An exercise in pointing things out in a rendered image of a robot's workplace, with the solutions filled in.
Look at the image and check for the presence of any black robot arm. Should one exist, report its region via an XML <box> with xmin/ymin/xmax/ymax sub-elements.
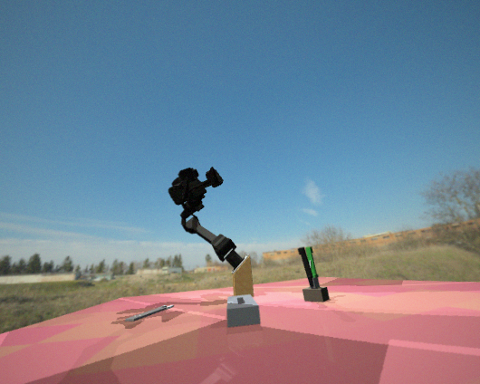
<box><xmin>171</xmin><ymin>168</ymin><xmax>244</xmax><ymax>270</ymax></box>

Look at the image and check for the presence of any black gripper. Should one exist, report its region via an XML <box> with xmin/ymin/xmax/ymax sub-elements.
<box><xmin>168</xmin><ymin>167</ymin><xmax>224</xmax><ymax>205</ymax></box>

